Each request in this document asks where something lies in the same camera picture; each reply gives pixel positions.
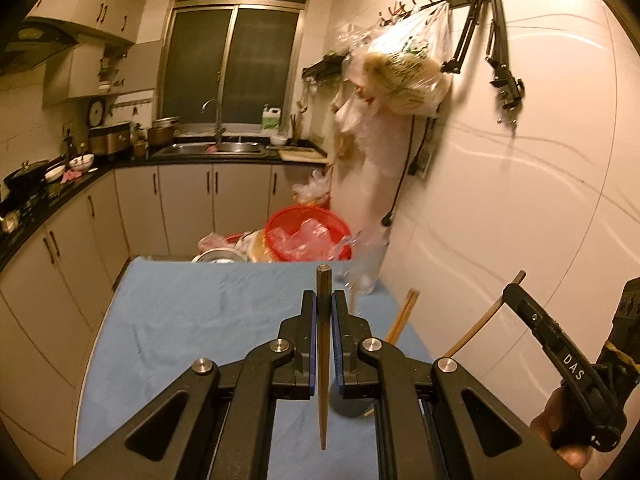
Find black wall shelf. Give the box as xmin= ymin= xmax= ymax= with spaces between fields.
xmin=301 ymin=54 xmax=352 ymax=84

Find wooden cutting board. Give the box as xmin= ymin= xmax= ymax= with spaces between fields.
xmin=278 ymin=145 xmax=329 ymax=164

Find green detergent jug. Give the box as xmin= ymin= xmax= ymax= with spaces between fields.
xmin=260 ymin=104 xmax=282 ymax=134

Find black wok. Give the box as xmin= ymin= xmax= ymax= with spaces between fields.
xmin=2 ymin=158 xmax=52 ymax=192

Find black gas stove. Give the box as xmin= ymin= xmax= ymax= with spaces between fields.
xmin=0 ymin=180 xmax=66 ymax=218

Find black power cable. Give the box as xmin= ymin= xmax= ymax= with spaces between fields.
xmin=381 ymin=116 xmax=434 ymax=229

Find red plastic basket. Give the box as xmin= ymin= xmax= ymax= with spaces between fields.
xmin=264 ymin=204 xmax=353 ymax=263

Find steel cooking pot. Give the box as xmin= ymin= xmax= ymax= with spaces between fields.
xmin=148 ymin=115 xmax=181 ymax=147

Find chrome faucet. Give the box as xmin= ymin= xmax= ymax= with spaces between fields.
xmin=201 ymin=98 xmax=227 ymax=147

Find kitchen window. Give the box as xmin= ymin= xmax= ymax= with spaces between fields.
xmin=158 ymin=3 xmax=304 ymax=127

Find clear plastic bags in basket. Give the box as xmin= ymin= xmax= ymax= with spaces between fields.
xmin=272 ymin=217 xmax=351 ymax=261

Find round kitchen scale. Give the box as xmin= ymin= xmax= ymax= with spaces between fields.
xmin=87 ymin=98 xmax=107 ymax=129

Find blue towel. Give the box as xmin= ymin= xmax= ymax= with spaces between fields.
xmin=75 ymin=257 xmax=437 ymax=480

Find person's right hand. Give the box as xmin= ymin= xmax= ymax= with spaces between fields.
xmin=529 ymin=387 xmax=598 ymax=470

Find hanging clear plastic bags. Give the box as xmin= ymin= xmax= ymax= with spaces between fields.
xmin=331 ymin=82 xmax=383 ymax=162

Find range hood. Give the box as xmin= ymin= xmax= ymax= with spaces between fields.
xmin=0 ymin=16 xmax=81 ymax=75

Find wooden chopstick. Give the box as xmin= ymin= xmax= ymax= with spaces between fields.
xmin=315 ymin=264 xmax=332 ymax=451
xmin=444 ymin=270 xmax=527 ymax=359
xmin=386 ymin=288 xmax=416 ymax=346
xmin=391 ymin=290 xmax=420 ymax=346

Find white upper cabinets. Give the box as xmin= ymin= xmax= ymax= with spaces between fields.
xmin=27 ymin=0 xmax=153 ymax=44

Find steel sink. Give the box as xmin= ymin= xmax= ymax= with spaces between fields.
xmin=159 ymin=141 xmax=267 ymax=157

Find white base cabinets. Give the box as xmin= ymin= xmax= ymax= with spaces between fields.
xmin=0 ymin=161 xmax=332 ymax=463

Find bagged food packet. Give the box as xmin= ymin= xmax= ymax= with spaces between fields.
xmin=198 ymin=230 xmax=273 ymax=264

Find metal bowl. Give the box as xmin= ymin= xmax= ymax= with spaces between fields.
xmin=191 ymin=247 xmax=249 ymax=264

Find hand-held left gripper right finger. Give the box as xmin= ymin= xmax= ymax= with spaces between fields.
xmin=330 ymin=290 xmax=583 ymax=480

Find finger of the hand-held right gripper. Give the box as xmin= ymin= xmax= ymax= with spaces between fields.
xmin=502 ymin=283 xmax=610 ymax=397

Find large hanging plastic bag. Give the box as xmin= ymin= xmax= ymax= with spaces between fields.
xmin=345 ymin=1 xmax=454 ymax=119

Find black countertop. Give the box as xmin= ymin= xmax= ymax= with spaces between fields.
xmin=0 ymin=144 xmax=329 ymax=272

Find white crumpled plastic bags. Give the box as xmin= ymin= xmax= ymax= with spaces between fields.
xmin=292 ymin=169 xmax=334 ymax=209

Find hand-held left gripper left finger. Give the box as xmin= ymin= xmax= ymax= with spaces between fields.
xmin=62 ymin=290 xmax=318 ymax=480

